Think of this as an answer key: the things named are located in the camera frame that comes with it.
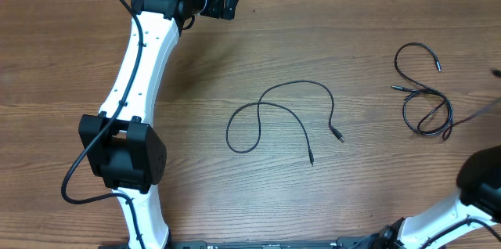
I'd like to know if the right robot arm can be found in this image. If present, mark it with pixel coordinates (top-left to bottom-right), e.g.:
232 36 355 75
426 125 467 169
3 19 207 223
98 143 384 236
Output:
370 146 500 249

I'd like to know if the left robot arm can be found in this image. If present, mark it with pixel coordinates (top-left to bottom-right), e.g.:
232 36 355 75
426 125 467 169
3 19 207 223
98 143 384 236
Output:
78 0 239 248

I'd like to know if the black USB cable long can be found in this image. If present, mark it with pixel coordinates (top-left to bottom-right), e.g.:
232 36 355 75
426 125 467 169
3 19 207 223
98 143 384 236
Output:
225 80 345 166

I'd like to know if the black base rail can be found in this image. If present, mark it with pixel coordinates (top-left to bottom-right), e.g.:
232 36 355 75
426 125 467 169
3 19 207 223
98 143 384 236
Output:
97 236 392 249

